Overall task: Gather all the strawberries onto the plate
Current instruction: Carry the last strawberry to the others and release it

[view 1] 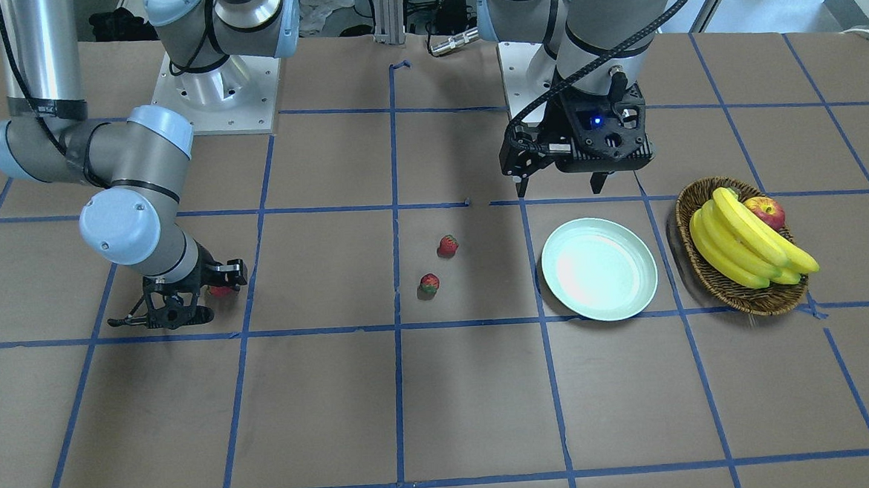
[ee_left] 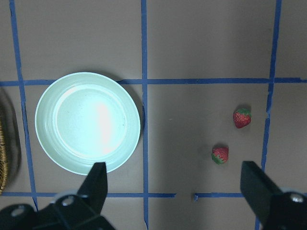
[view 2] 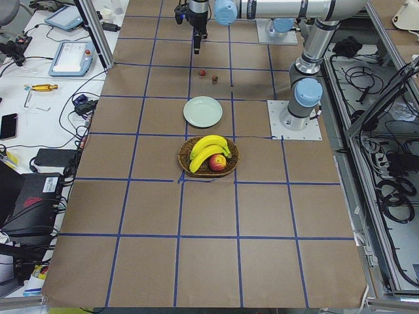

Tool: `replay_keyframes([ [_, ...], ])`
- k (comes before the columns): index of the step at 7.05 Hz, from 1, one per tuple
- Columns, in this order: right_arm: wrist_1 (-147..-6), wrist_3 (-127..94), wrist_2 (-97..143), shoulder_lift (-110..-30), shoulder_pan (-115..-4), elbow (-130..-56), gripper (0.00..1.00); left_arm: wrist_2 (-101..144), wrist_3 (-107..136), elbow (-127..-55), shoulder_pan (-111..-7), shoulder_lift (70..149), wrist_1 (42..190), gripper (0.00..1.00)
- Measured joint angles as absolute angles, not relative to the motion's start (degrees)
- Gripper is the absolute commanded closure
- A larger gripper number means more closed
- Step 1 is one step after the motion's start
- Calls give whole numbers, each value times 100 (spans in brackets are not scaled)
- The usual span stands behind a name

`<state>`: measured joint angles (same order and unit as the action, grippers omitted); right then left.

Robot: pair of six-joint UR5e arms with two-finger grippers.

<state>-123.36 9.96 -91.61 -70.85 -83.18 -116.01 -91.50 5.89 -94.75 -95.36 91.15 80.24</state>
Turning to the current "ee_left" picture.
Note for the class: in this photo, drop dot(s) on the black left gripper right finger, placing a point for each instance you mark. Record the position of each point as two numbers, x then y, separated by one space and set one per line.
274 208

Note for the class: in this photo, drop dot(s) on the pale green plate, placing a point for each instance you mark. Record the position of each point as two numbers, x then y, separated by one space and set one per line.
84 118

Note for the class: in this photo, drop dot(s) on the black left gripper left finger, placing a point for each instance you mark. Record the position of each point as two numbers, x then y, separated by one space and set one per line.
79 211

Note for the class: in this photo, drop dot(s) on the woven wicker basket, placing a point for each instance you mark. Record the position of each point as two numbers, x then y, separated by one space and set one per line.
4 166

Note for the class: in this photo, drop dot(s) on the red strawberry green side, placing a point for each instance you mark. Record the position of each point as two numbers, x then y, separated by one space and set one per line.
242 118

